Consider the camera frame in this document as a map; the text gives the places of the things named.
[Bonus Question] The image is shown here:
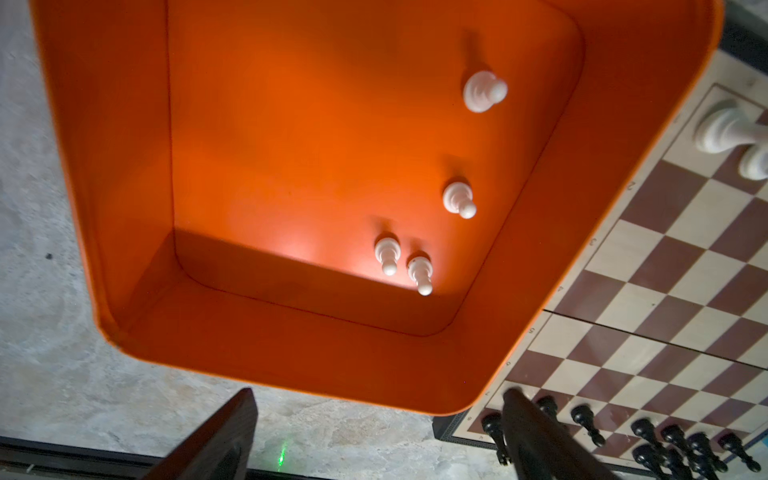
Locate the white piece in orange tray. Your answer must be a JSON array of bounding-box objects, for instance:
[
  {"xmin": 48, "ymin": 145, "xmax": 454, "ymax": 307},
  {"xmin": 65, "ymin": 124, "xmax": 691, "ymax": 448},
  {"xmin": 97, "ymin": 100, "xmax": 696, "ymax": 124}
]
[
  {"xmin": 374, "ymin": 237, "xmax": 402, "ymax": 276},
  {"xmin": 442, "ymin": 182, "xmax": 477, "ymax": 219}
]

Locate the orange plastic tray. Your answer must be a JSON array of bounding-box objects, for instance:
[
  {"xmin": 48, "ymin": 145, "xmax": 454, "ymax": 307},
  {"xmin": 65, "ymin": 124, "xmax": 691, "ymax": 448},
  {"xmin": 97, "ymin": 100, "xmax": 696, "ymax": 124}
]
[{"xmin": 30, "ymin": 1, "xmax": 724, "ymax": 415}]

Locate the white pawn in orange tray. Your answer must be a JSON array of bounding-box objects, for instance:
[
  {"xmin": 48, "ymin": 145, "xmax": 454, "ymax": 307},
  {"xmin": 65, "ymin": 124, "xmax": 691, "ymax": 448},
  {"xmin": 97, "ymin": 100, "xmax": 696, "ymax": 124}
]
[
  {"xmin": 463, "ymin": 71, "xmax": 508, "ymax": 113},
  {"xmin": 407, "ymin": 256, "xmax": 433, "ymax": 296}
]

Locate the white rook on board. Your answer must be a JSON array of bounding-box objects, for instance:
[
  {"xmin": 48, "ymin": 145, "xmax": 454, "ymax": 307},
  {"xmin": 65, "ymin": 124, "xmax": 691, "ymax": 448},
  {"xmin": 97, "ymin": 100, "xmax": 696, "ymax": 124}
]
[{"xmin": 694, "ymin": 108, "xmax": 767, "ymax": 154}]

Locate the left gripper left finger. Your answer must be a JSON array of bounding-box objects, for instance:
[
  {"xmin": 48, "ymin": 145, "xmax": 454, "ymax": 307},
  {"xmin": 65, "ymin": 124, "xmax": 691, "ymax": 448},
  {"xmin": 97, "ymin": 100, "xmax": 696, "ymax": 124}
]
[{"xmin": 143, "ymin": 388, "xmax": 258, "ymax": 480}]

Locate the brown cream chess board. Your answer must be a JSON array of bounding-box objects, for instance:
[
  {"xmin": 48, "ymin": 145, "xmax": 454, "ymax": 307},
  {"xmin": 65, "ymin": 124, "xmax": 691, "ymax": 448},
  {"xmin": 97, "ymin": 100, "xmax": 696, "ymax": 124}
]
[{"xmin": 433, "ymin": 51, "xmax": 767, "ymax": 479}]

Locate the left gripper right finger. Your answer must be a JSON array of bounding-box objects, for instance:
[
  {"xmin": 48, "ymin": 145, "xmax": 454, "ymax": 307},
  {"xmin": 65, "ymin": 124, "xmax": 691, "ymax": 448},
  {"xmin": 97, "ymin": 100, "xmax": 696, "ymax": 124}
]
[{"xmin": 501, "ymin": 389, "xmax": 617, "ymax": 479}]

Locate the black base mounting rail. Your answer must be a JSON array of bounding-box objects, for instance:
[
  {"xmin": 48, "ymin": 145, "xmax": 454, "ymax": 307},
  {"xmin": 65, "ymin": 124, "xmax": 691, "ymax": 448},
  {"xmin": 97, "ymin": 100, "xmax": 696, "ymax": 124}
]
[{"xmin": 0, "ymin": 436, "xmax": 325, "ymax": 480}]

